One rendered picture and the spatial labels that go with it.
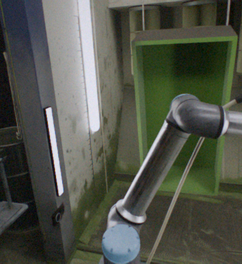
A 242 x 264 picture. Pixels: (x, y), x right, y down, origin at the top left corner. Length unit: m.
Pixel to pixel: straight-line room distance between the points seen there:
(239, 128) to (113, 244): 0.62
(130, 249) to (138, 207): 0.19
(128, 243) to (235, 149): 2.22
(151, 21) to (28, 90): 1.68
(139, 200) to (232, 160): 2.05
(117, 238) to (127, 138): 2.20
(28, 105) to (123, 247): 1.06
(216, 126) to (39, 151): 1.22
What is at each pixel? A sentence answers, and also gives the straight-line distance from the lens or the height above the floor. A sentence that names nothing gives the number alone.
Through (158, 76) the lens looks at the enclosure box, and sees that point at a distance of 2.08.
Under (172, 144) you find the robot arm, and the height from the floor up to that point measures 1.25.
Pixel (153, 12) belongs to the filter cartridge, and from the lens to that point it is 2.95.
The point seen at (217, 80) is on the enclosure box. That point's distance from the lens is 2.09.
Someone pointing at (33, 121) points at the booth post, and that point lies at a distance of 1.73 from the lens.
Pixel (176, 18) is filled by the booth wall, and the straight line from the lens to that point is 3.25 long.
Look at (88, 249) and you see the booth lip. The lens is 2.35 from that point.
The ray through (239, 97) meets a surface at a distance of 1.10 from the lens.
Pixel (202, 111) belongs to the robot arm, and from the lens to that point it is 0.90.
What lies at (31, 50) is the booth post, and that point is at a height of 1.62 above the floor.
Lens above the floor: 1.63
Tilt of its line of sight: 20 degrees down
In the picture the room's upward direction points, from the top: 3 degrees counter-clockwise
